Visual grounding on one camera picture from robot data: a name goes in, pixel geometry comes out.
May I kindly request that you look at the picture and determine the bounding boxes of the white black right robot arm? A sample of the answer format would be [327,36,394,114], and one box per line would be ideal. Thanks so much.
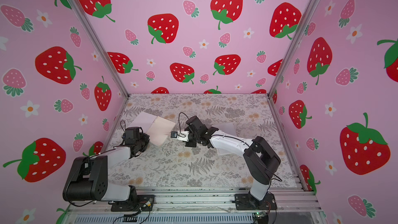
[177,127,282,202]

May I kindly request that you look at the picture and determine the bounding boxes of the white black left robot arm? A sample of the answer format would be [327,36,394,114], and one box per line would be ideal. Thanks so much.
[62,133,150,205]

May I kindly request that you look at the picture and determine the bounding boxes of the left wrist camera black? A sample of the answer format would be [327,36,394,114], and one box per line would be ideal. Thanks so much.
[122,127,144,144]

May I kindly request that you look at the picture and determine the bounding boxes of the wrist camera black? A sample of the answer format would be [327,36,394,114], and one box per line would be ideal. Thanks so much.
[185,116,207,132]
[122,127,144,144]

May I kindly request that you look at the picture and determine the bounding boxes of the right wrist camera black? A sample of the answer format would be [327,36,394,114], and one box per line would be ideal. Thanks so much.
[185,116,207,132]

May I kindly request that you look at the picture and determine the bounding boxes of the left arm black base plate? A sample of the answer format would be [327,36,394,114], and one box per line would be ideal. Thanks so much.
[111,195,155,212]

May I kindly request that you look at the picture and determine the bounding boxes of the aluminium rail base frame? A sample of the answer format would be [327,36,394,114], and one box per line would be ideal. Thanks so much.
[58,187,327,224]

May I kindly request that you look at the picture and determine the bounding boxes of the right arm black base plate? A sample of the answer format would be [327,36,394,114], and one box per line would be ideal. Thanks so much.
[232,192,277,211]

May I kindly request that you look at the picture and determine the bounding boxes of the aluminium corner post left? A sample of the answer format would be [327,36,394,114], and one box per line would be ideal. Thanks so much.
[68,0,130,99]

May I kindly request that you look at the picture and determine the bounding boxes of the aluminium corner post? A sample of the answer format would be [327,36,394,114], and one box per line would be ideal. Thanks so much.
[268,0,320,100]
[68,0,130,99]

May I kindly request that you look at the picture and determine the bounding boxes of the aluminium corner post right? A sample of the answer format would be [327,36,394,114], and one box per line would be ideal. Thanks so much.
[268,0,320,100]

